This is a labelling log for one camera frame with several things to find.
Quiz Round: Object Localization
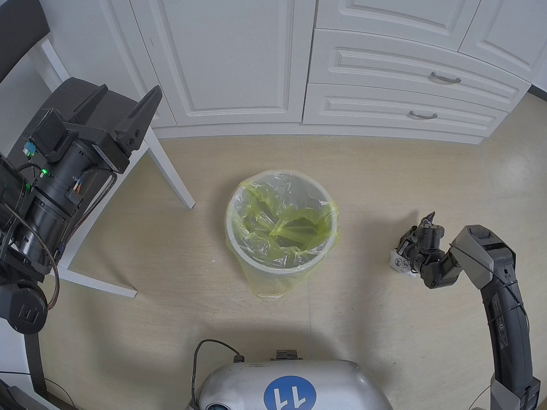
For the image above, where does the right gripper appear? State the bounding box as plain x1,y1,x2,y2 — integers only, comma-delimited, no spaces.
399,225,428,269

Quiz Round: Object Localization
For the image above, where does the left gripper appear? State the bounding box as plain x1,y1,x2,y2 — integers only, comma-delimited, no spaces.
36,84,163,207

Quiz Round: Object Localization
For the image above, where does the white printed wrapper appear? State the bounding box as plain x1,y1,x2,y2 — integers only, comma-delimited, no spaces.
389,249,421,279

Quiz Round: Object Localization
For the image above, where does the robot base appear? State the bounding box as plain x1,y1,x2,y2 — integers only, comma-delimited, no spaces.
188,348,395,410

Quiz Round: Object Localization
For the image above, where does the yellow-green plastic bag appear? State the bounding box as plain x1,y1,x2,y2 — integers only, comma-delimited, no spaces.
228,170,342,302

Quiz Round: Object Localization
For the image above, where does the white trash bin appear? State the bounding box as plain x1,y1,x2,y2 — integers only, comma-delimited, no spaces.
225,168,338,299

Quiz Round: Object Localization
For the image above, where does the white chair with grey seat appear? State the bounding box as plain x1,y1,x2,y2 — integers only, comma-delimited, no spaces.
0,0,196,300

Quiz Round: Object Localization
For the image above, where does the white wardrobe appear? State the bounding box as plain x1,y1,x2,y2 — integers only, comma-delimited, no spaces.
83,0,547,146

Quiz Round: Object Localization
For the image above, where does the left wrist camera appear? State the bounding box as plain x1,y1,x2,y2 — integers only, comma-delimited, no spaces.
23,108,74,164

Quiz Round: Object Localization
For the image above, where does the black cable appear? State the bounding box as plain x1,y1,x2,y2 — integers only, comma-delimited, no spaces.
191,339,245,410

